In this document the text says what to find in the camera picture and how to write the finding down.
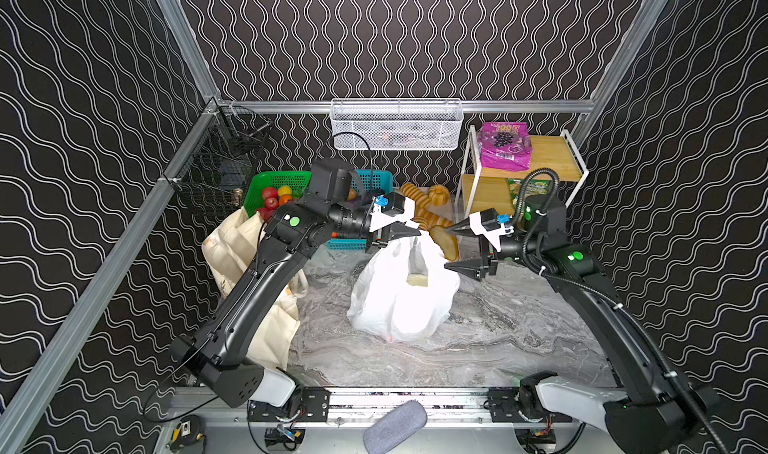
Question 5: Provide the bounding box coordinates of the green plastic basket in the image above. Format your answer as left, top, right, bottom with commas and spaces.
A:
243, 171, 311, 216

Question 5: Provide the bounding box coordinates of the pumpkin shaped bread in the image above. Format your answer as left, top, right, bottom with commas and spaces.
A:
427, 184, 451, 207

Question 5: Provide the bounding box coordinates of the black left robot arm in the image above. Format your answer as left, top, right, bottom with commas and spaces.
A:
170, 159, 420, 407

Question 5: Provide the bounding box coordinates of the cream canvas tote bag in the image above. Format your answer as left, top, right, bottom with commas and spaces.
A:
201, 206, 308, 371

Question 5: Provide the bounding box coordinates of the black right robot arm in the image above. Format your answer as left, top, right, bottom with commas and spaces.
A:
445, 168, 728, 453

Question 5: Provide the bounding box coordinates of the green yellow snack bag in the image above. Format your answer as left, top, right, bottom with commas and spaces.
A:
508, 179, 551, 209

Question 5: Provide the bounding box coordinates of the white wire wall basket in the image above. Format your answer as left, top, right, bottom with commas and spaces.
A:
329, 98, 464, 151

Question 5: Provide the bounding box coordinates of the yellow black tape measure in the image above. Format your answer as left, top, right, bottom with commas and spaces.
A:
166, 415, 207, 454

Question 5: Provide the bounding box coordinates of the oval golden bread loaf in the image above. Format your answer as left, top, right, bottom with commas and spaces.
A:
429, 226, 460, 262

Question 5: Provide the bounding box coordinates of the teal plastic basket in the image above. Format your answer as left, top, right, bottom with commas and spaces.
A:
325, 169, 394, 251

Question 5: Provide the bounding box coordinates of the left purple snack bag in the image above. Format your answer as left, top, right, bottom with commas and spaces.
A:
478, 122, 533, 172

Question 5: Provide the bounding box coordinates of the black wire wall basket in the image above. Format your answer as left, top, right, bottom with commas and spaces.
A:
170, 105, 274, 219

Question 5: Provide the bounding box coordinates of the white plastic bag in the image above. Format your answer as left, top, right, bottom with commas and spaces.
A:
347, 232, 460, 342

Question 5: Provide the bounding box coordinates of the grey cloth pad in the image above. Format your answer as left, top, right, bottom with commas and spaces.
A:
363, 400, 428, 454

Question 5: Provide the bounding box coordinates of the white wooden two-tier shelf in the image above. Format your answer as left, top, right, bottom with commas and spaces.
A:
453, 126, 589, 220

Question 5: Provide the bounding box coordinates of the long striped bread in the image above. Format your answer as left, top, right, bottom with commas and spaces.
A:
413, 208, 453, 231

